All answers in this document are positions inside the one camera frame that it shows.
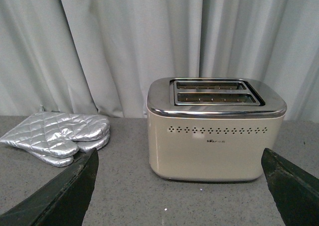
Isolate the cream two-slot toaster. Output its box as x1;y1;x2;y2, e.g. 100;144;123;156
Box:
147;78;287;182

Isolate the upper silver oven mitt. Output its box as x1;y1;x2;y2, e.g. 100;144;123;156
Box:
0;111;110;159

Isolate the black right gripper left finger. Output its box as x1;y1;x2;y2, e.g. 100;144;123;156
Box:
0;149;99;226

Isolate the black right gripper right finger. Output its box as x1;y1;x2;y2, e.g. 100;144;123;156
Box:
261;148;319;226

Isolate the silver oven mitt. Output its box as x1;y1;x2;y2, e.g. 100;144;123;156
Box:
28;131;110;167
0;111;110;159

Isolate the lower silver oven mitt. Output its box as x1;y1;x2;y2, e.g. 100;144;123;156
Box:
28;131;110;167

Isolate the grey-white curtain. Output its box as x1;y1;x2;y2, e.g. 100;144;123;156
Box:
0;0;319;122

